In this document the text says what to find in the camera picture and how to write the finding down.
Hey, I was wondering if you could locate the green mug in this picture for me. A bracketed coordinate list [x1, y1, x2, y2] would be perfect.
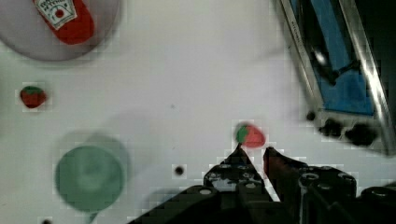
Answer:
[54, 134, 129, 224]

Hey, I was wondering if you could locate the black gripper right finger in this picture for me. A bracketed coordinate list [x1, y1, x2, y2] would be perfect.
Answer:
[263, 147, 357, 224]

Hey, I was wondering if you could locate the dark red strawberry toy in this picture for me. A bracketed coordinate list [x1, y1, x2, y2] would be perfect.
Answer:
[20, 86, 47, 108]

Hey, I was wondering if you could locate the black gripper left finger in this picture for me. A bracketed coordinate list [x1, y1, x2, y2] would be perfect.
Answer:
[204, 144, 271, 224]

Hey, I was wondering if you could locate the blue glass oven door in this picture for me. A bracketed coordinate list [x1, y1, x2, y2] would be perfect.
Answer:
[289, 0, 375, 116]

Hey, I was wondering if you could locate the black toaster oven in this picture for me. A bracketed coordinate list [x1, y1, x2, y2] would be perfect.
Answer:
[274, 0, 395, 156]

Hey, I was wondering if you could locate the grey round plate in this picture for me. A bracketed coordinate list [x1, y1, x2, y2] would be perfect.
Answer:
[0, 0, 121, 62]

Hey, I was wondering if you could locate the red ketchup bottle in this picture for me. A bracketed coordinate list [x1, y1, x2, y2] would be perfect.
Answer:
[32, 0, 94, 45]

